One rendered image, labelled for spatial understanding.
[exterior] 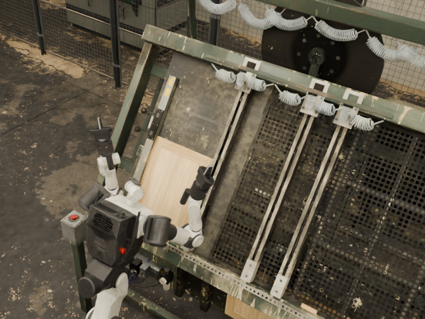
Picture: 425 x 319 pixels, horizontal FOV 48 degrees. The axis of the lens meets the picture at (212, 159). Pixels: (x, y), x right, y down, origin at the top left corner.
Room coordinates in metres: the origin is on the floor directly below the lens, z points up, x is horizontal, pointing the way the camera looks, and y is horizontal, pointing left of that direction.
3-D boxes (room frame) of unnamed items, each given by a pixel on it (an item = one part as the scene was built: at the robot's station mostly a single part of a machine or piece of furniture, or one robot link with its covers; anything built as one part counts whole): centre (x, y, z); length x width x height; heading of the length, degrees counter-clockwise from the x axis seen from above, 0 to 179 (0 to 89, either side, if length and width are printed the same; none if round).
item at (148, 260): (1.99, 0.41, 0.69); 0.50 x 0.14 x 0.24; 62
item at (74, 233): (2.14, 0.83, 0.84); 0.12 x 0.12 x 0.18; 62
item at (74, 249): (2.14, 0.83, 0.38); 0.06 x 0.06 x 0.75; 62
